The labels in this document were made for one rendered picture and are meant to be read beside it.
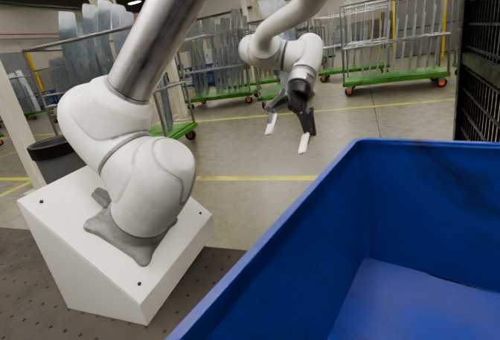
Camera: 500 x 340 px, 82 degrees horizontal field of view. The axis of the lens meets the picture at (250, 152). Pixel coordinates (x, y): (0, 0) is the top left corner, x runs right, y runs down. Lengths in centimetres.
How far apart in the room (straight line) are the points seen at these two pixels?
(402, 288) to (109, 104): 61
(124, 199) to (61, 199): 20
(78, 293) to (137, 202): 31
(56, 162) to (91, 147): 260
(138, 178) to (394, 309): 51
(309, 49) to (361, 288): 85
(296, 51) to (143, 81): 55
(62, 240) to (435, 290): 71
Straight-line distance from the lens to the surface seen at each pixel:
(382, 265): 33
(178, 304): 82
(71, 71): 536
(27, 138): 445
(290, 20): 82
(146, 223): 71
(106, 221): 80
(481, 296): 32
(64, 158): 332
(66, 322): 94
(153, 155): 64
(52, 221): 81
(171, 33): 64
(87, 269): 80
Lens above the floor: 125
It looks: 19 degrees down
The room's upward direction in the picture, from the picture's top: 10 degrees counter-clockwise
